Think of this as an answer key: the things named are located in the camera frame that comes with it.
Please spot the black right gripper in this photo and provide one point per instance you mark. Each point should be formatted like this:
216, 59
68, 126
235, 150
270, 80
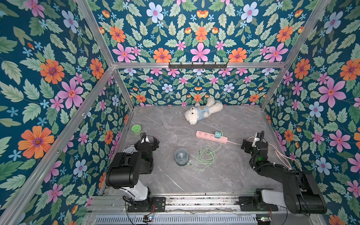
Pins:
260, 143

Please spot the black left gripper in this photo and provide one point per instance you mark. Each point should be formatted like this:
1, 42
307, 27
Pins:
153, 145

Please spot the teal USB charger plug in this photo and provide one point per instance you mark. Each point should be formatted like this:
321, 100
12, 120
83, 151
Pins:
218, 135

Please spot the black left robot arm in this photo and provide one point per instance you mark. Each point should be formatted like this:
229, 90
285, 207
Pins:
125, 169

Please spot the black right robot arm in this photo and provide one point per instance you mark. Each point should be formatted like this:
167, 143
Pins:
301, 193

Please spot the green round container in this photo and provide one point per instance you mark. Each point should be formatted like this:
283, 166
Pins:
136, 129

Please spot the white alarm clock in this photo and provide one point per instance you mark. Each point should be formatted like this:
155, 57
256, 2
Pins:
130, 149

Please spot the pink power strip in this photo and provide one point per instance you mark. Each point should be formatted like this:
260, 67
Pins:
210, 137

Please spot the white teddy bear toy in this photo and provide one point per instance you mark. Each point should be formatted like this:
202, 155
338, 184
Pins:
200, 112

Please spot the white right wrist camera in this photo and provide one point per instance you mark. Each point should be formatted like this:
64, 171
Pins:
256, 140

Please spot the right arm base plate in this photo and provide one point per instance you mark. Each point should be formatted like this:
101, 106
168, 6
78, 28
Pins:
250, 204

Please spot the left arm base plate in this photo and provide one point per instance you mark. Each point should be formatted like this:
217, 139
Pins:
152, 204

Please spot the black wall hook rail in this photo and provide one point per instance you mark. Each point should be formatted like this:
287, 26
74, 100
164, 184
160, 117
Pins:
201, 65

